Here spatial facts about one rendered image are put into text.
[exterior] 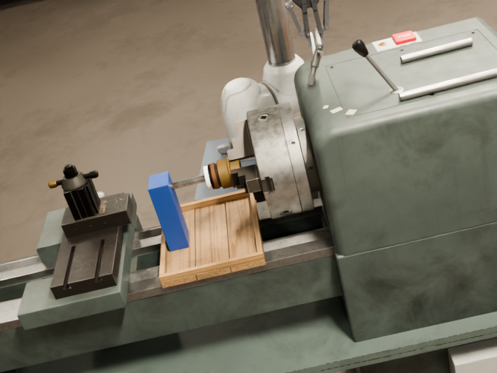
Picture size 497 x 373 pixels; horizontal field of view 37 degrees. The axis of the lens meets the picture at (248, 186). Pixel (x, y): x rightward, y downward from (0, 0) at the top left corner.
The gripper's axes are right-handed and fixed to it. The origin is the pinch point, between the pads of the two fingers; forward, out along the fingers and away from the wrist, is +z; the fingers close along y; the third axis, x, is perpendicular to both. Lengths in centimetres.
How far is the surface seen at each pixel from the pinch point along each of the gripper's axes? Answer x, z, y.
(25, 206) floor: -195, 135, 177
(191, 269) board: 30, 44, 48
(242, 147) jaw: 9.9, 20.9, 26.9
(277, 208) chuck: 26.4, 32.9, 20.8
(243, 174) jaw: 20.1, 23.7, 27.8
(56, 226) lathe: -7, 42, 93
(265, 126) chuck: 17.7, 12.0, 18.8
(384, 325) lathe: 34, 76, -1
